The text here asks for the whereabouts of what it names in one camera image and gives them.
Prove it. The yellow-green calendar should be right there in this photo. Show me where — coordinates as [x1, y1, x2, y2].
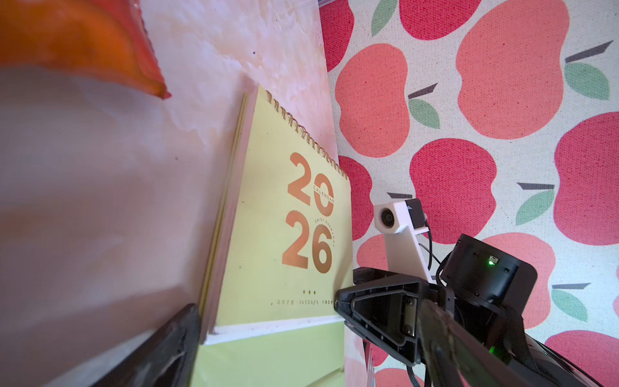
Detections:
[190, 86, 353, 386]

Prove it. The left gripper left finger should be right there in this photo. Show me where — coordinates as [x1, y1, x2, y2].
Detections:
[95, 303, 201, 386]

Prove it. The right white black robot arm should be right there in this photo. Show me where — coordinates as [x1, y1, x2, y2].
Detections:
[335, 235, 596, 386]

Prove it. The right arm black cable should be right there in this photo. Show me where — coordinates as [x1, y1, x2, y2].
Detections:
[405, 219, 451, 387]

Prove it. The orange snack bag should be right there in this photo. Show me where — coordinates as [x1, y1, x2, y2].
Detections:
[1, 1, 171, 99]

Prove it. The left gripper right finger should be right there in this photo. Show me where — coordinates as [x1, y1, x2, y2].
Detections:
[417, 300, 528, 386]

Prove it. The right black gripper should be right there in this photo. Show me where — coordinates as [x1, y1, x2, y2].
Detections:
[335, 235, 538, 367]

